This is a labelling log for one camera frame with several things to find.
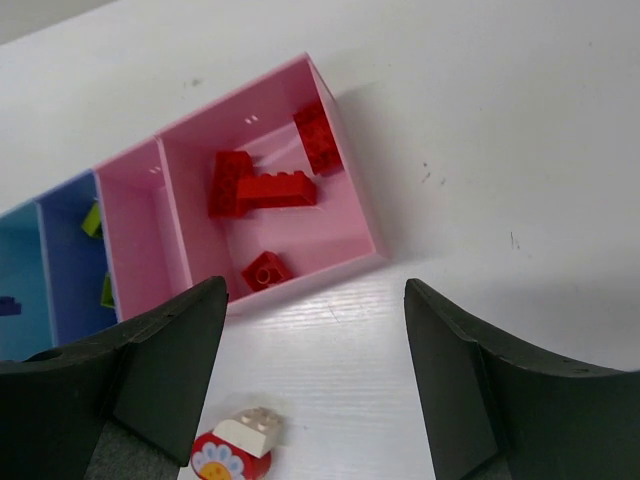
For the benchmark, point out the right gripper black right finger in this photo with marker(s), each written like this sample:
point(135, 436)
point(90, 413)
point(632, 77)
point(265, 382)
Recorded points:
point(498, 407)

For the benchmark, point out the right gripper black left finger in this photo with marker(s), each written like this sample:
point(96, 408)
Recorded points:
point(124, 403)

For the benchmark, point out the red flower printed lego piece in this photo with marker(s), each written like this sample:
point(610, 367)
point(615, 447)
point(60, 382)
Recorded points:
point(215, 459)

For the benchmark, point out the white lego brick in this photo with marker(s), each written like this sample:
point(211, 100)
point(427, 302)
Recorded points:
point(256, 431)

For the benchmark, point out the small red square lego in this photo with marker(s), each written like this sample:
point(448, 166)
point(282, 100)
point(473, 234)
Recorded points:
point(266, 271)

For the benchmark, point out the dark blue lego plate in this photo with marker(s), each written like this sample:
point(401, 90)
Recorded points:
point(9, 306)

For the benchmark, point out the lime green lego brick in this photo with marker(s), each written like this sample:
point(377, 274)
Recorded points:
point(107, 299)
point(92, 223)

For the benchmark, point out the small red lego brick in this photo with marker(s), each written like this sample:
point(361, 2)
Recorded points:
point(229, 168)

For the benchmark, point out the red stepped lego brick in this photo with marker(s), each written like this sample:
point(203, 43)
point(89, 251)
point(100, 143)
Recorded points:
point(280, 190)

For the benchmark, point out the lime green lego brick front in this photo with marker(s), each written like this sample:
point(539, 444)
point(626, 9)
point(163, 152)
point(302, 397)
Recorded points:
point(107, 299)

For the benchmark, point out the small pink plastic bin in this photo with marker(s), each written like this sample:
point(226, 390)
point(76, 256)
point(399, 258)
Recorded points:
point(145, 250)

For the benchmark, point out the light blue plastic bin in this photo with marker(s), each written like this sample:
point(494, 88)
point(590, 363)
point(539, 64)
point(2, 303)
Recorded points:
point(23, 279)

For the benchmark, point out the large pink plastic bin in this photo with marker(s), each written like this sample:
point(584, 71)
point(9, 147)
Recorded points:
point(322, 244)

